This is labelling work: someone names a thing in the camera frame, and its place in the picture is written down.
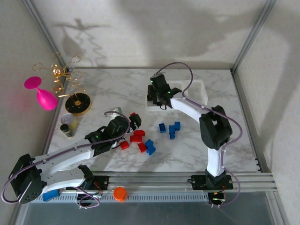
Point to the red lego brick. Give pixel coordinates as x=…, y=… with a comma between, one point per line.
x=133, y=114
x=139, y=133
x=124, y=145
x=136, y=138
x=142, y=147

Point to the blue lego brick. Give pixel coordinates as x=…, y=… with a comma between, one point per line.
x=172, y=136
x=151, y=150
x=162, y=127
x=148, y=143
x=171, y=129
x=177, y=125

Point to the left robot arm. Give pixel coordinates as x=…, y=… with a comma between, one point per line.
x=65, y=157

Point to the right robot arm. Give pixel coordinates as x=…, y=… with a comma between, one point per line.
x=214, y=161

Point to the small yellow container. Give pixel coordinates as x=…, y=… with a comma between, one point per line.
x=74, y=123

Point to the small black bottle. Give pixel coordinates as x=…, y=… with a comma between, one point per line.
x=66, y=131

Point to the orange plastic cylinder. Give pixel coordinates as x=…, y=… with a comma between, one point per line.
x=120, y=194

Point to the pink plastic goblet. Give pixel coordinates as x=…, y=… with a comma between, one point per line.
x=45, y=99

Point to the blue plastic clamp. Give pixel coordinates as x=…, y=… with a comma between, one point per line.
x=50, y=195

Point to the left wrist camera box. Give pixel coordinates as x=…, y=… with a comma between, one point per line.
x=116, y=110

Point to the aluminium table edge rail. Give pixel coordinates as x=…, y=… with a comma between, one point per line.
x=117, y=68
x=243, y=105

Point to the aluminium mounting rail beam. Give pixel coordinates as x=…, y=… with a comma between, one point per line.
x=152, y=180

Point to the aluminium frame post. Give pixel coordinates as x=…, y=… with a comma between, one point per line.
x=252, y=35
x=45, y=32

